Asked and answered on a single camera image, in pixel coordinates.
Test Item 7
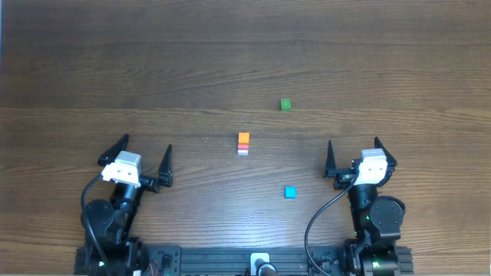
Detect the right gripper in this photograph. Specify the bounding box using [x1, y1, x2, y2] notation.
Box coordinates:
[325, 136, 398, 191]

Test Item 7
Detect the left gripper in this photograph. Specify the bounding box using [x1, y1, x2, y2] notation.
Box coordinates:
[97, 133, 174, 194]

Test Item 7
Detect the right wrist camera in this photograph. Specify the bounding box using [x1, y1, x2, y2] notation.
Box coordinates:
[352, 148, 389, 187]

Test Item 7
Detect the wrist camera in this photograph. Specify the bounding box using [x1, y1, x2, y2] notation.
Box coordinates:
[101, 150, 143, 189]
[352, 148, 389, 187]

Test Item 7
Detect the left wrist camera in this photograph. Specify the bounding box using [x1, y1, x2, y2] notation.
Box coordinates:
[101, 150, 143, 189]

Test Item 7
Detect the mounting rail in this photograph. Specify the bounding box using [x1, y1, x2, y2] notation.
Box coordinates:
[74, 245, 415, 276]

